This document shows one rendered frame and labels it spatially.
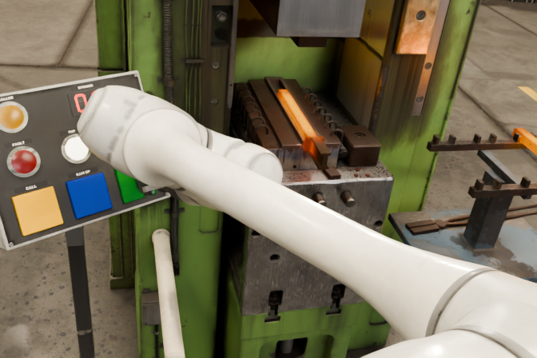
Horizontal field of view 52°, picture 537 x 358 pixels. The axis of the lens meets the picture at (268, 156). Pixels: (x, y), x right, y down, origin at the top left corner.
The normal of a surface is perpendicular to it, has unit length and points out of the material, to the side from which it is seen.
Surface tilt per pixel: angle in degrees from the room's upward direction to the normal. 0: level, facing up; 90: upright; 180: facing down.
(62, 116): 60
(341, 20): 90
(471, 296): 39
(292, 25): 90
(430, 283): 47
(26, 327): 0
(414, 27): 90
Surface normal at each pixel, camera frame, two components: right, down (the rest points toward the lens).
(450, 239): 0.09, -0.86
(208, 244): 0.23, 0.51
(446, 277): -0.48, -0.84
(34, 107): 0.58, -0.05
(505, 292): -0.27, -0.93
